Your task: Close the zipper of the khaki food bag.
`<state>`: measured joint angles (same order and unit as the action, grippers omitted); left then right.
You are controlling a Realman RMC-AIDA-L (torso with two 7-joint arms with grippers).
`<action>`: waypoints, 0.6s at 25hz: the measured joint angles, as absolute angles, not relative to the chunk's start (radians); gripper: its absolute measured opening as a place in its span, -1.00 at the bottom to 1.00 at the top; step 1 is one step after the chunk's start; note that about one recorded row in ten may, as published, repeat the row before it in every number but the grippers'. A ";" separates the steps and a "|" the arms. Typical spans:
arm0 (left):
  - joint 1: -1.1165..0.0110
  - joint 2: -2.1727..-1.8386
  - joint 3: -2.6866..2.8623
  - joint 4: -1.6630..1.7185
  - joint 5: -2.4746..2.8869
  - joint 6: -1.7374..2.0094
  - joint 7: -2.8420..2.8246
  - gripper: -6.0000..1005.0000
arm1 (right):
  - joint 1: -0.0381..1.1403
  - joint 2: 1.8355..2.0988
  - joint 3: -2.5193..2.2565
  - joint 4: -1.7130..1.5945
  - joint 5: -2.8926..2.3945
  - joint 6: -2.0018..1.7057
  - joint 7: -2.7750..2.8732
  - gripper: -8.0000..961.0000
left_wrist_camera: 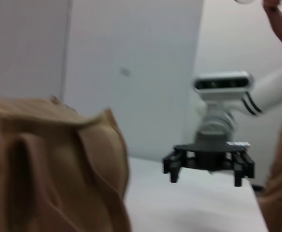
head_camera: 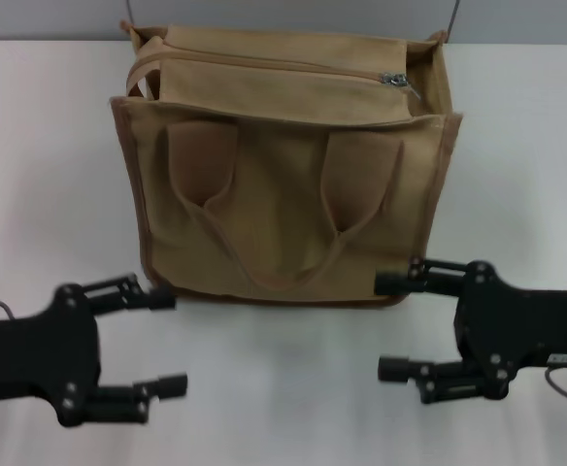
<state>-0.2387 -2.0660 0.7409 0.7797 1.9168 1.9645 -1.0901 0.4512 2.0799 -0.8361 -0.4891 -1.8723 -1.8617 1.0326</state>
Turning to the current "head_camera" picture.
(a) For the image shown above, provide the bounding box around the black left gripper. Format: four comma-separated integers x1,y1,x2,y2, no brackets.
0,273,189,428

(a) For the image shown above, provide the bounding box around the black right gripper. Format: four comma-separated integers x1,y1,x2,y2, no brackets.
374,256,567,406

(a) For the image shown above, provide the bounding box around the khaki canvas food bag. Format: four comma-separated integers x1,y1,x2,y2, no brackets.
108,18,464,308

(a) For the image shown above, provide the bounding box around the silver metal zipper pull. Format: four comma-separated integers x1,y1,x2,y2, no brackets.
379,71,421,102

